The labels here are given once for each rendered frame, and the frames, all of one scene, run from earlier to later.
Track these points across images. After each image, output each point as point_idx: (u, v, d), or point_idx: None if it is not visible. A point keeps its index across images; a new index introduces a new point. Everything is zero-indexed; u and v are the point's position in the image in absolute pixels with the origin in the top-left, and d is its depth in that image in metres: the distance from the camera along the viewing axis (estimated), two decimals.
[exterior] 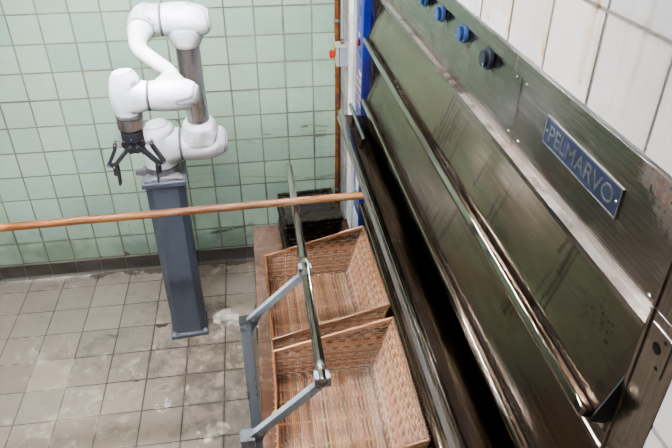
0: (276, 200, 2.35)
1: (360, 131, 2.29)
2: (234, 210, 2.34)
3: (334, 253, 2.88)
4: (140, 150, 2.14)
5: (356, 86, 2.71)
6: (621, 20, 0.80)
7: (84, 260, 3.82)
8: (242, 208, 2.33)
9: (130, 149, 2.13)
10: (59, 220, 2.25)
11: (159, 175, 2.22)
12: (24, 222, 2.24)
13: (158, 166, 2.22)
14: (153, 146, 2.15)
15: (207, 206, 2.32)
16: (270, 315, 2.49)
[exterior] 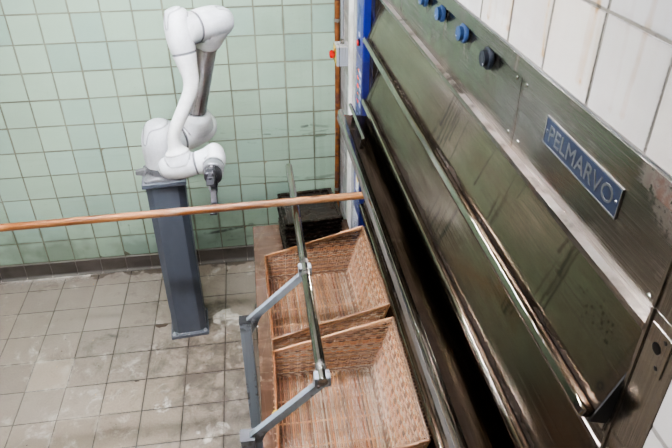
0: (276, 200, 2.35)
1: (360, 131, 2.29)
2: (234, 210, 2.34)
3: (334, 253, 2.88)
4: None
5: (356, 86, 2.71)
6: (621, 20, 0.80)
7: (84, 260, 3.82)
8: (242, 208, 2.33)
9: None
10: (59, 220, 2.25)
11: (209, 181, 2.38)
12: (24, 222, 2.24)
13: (213, 177, 2.40)
14: (208, 167, 2.48)
15: (207, 206, 2.32)
16: (270, 315, 2.49)
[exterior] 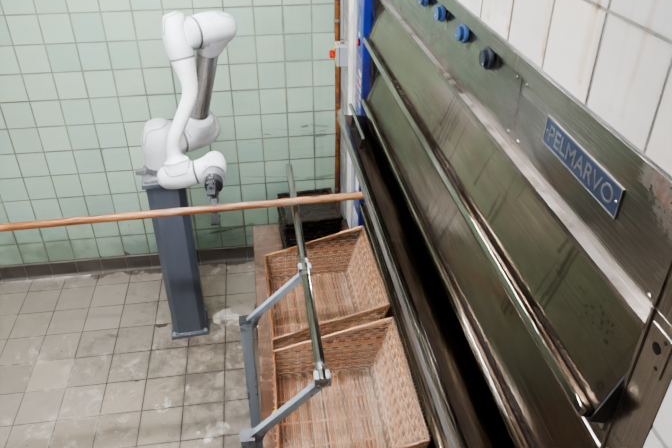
0: (276, 200, 2.35)
1: (360, 131, 2.29)
2: (234, 210, 2.34)
3: (334, 253, 2.88)
4: None
5: (356, 86, 2.71)
6: (621, 20, 0.80)
7: (84, 260, 3.82)
8: (242, 208, 2.33)
9: None
10: (59, 220, 2.25)
11: (210, 190, 2.31)
12: (24, 222, 2.24)
13: (214, 186, 2.33)
14: (208, 176, 2.41)
15: (207, 206, 2.32)
16: (270, 315, 2.49)
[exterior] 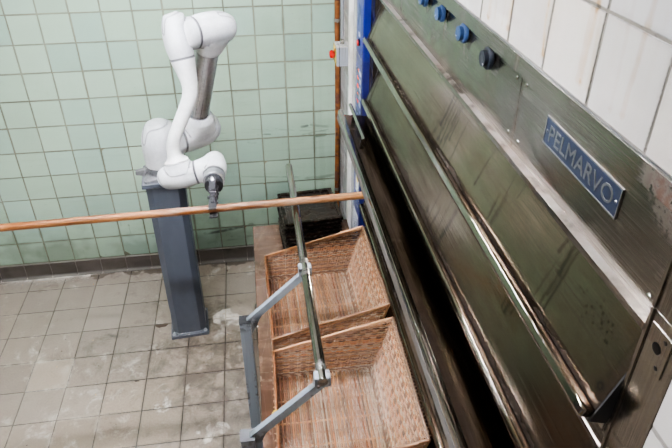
0: (276, 200, 2.35)
1: (360, 131, 2.29)
2: (234, 210, 2.34)
3: (334, 253, 2.88)
4: (208, 189, 2.43)
5: (356, 86, 2.71)
6: (621, 20, 0.80)
7: (84, 260, 3.82)
8: (242, 208, 2.33)
9: None
10: (59, 220, 2.25)
11: (211, 205, 2.31)
12: (24, 222, 2.24)
13: (215, 200, 2.34)
14: (209, 180, 2.40)
15: (207, 206, 2.32)
16: (270, 315, 2.49)
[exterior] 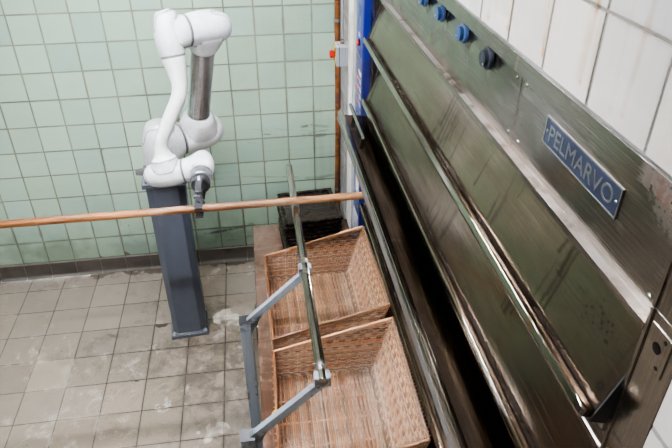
0: (262, 200, 2.34)
1: (360, 131, 2.29)
2: (220, 210, 2.33)
3: (334, 253, 2.88)
4: None
5: (356, 86, 2.71)
6: (621, 20, 0.80)
7: (84, 260, 3.82)
8: (228, 208, 2.32)
9: None
10: (43, 219, 2.24)
11: (197, 204, 2.30)
12: (8, 220, 2.23)
13: (201, 200, 2.33)
14: (195, 180, 2.39)
15: (193, 206, 2.31)
16: (270, 315, 2.49)
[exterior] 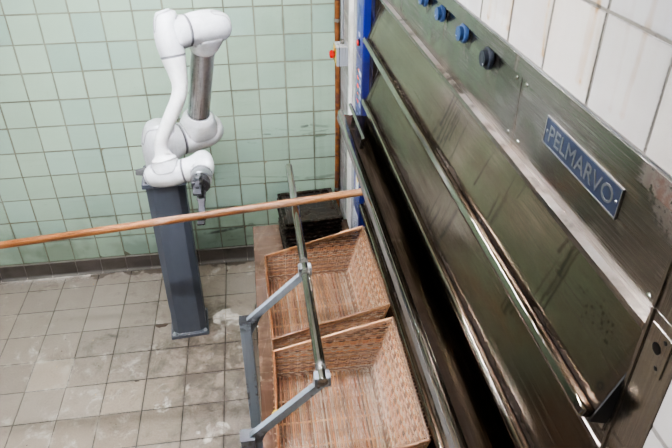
0: (261, 204, 2.36)
1: (360, 131, 2.29)
2: (221, 216, 2.36)
3: (334, 253, 2.88)
4: None
5: (356, 86, 2.71)
6: (621, 20, 0.80)
7: (84, 260, 3.82)
8: (228, 213, 2.36)
9: None
10: (55, 235, 2.34)
11: (196, 190, 2.30)
12: (23, 238, 2.35)
13: (200, 186, 2.32)
14: (195, 175, 2.40)
15: (194, 214, 2.36)
16: (270, 315, 2.49)
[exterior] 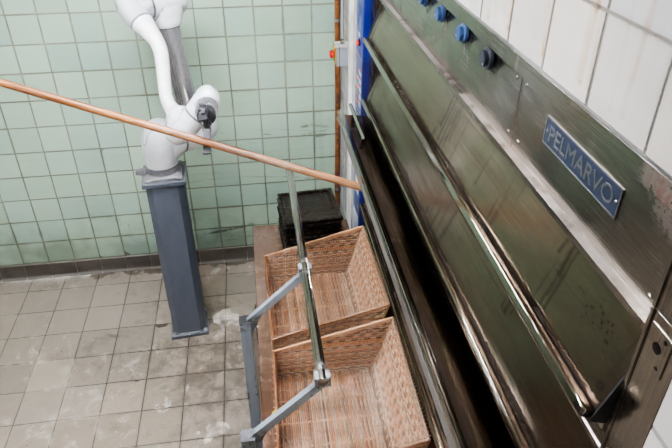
0: (270, 156, 2.30)
1: (360, 131, 2.29)
2: (226, 149, 2.28)
3: (334, 253, 2.88)
4: None
5: (356, 86, 2.71)
6: (621, 20, 0.80)
7: (84, 260, 3.82)
8: (235, 149, 2.28)
9: (201, 123, 2.35)
10: (62, 96, 2.27)
11: (202, 116, 2.21)
12: (31, 87, 2.27)
13: (206, 113, 2.23)
14: None
15: (203, 137, 2.29)
16: (270, 315, 2.49)
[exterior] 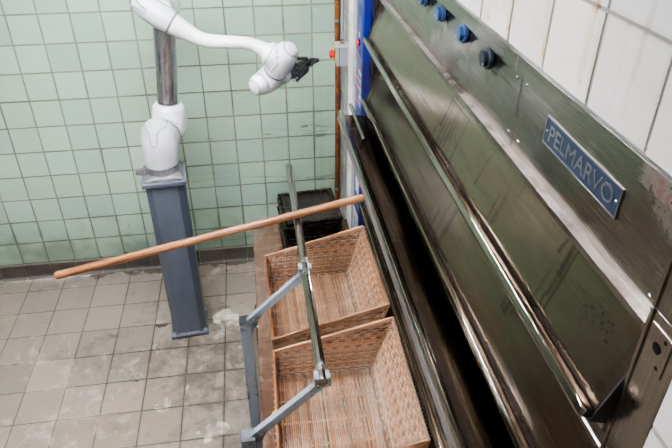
0: (329, 209, 2.30)
1: (360, 131, 2.29)
2: None
3: (334, 253, 2.88)
4: (298, 67, 2.84)
5: (356, 86, 2.71)
6: (621, 20, 0.80)
7: (84, 260, 3.82)
8: (295, 218, 2.31)
9: (297, 71, 2.84)
10: (119, 263, 2.24)
11: (314, 59, 2.94)
12: (84, 270, 2.23)
13: None
14: (298, 57, 2.83)
15: (261, 226, 2.28)
16: (270, 315, 2.49)
